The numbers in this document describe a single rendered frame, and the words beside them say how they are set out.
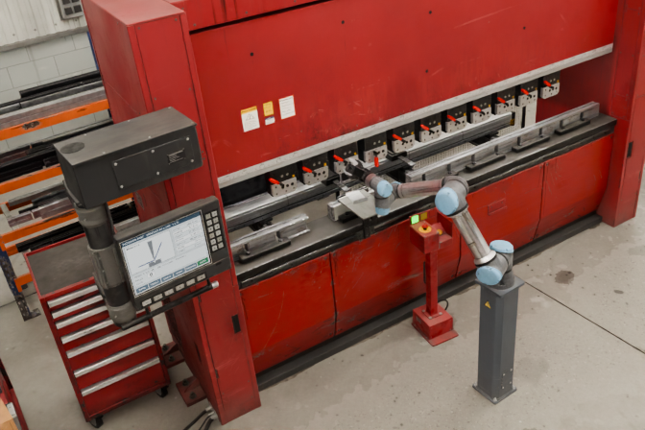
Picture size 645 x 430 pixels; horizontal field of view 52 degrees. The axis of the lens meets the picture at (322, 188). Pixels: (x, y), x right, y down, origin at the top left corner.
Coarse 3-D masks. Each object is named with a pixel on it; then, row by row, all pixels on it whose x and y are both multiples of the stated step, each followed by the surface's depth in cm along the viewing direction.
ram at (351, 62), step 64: (320, 0) 333; (384, 0) 346; (448, 0) 368; (512, 0) 392; (576, 0) 420; (256, 64) 323; (320, 64) 341; (384, 64) 362; (448, 64) 386; (512, 64) 413; (256, 128) 337; (320, 128) 357; (384, 128) 380
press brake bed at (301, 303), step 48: (576, 144) 460; (480, 192) 428; (528, 192) 453; (576, 192) 482; (384, 240) 400; (528, 240) 482; (240, 288) 359; (288, 288) 375; (336, 288) 395; (384, 288) 416; (288, 336) 390; (336, 336) 421
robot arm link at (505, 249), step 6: (498, 240) 337; (492, 246) 331; (498, 246) 331; (504, 246) 331; (510, 246) 331; (498, 252) 328; (504, 252) 329; (510, 252) 330; (510, 258) 330; (510, 264) 334
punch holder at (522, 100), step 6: (522, 84) 425; (528, 84) 427; (534, 84) 430; (516, 90) 429; (528, 90) 430; (534, 90) 432; (516, 96) 431; (522, 96) 428; (534, 96) 435; (516, 102) 433; (522, 102) 430; (528, 102) 433; (534, 102) 436
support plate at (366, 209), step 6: (366, 192) 390; (342, 198) 387; (372, 198) 384; (348, 204) 380; (354, 204) 379; (360, 204) 379; (366, 204) 378; (372, 204) 377; (354, 210) 374; (360, 210) 373; (366, 210) 373; (372, 210) 372; (360, 216) 368; (366, 216) 367
